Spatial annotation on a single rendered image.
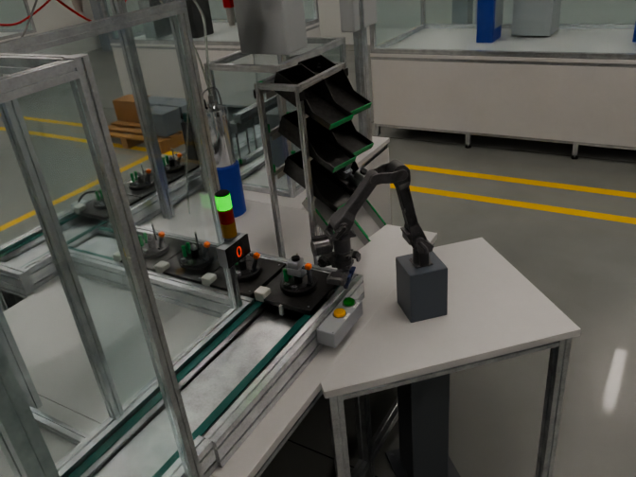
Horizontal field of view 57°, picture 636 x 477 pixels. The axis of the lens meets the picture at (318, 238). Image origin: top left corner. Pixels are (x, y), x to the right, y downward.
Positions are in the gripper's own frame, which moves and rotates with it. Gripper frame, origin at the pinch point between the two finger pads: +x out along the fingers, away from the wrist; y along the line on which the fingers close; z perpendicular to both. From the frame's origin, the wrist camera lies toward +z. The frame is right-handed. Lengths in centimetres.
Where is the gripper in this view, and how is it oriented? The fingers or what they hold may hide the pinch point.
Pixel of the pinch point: (344, 279)
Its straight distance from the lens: 203.9
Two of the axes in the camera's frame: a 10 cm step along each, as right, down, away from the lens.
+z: -9.2, -1.0, 3.7
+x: 1.0, 8.7, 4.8
